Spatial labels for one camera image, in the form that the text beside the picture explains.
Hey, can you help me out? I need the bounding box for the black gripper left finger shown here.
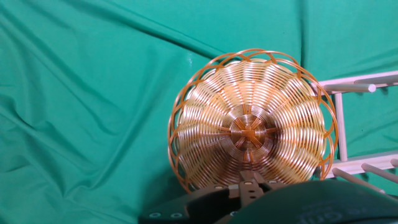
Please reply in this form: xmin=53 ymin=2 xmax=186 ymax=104
xmin=238 ymin=170 xmax=261 ymax=207

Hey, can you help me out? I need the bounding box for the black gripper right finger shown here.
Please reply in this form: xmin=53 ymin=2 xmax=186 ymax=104
xmin=253 ymin=170 xmax=285 ymax=192

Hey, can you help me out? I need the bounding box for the orange wicker basket dish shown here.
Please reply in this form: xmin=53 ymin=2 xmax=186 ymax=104
xmin=167 ymin=48 xmax=339 ymax=194

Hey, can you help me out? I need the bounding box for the wooden dish rack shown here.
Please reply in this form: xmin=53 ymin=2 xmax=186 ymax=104
xmin=310 ymin=70 xmax=398 ymax=195

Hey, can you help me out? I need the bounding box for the green cloth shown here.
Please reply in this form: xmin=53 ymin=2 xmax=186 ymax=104
xmin=0 ymin=0 xmax=398 ymax=224

